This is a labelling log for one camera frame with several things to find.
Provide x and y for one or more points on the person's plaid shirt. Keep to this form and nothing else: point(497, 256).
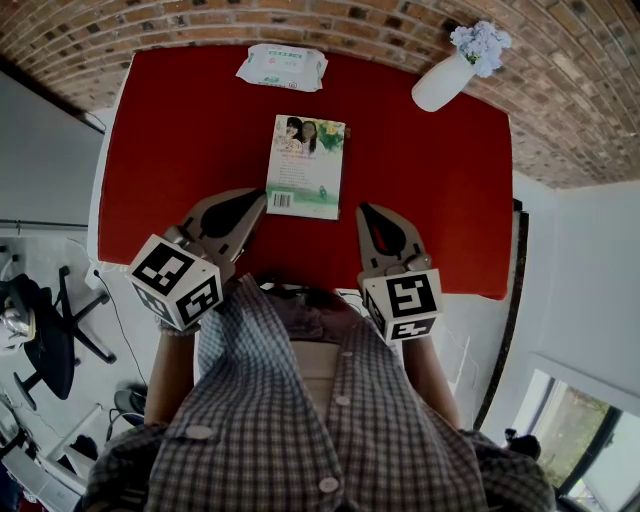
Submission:
point(250, 435)

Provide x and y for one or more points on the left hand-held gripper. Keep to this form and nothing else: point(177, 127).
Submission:
point(170, 280)

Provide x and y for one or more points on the black-framed white panel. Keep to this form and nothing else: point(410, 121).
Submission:
point(520, 275)

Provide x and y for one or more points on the person's right forearm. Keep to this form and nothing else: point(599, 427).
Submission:
point(430, 385)

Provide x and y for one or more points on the window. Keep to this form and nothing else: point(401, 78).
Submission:
point(585, 440)

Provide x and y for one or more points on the grey cabinet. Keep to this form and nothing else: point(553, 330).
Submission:
point(40, 160)

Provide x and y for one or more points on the white side desk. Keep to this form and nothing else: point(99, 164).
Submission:
point(40, 475)

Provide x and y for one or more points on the person's left forearm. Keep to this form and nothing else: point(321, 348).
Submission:
point(167, 380)

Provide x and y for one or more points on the white vase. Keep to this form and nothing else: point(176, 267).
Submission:
point(440, 85)

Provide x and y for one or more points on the red tablecloth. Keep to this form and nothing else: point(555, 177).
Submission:
point(175, 150)

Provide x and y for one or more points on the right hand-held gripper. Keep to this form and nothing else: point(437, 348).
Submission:
point(405, 300)

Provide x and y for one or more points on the pale blue flowers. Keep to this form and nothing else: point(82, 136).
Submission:
point(480, 45)

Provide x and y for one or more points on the white wet wipes packet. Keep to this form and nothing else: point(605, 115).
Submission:
point(280, 67)

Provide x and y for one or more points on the white green photo-cover book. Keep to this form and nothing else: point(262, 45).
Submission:
point(305, 170)

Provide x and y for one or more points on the black backpack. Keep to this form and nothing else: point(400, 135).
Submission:
point(525, 444)

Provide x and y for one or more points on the black office chair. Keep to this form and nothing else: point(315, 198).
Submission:
point(50, 360)

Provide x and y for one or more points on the white power strip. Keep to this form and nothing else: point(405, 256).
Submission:
point(93, 277)

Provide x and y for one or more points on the black round base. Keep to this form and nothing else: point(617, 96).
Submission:
point(130, 405)

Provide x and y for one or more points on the silver kettle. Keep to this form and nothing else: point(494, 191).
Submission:
point(15, 325)

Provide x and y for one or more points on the person's beige undershirt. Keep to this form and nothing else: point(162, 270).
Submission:
point(317, 370)

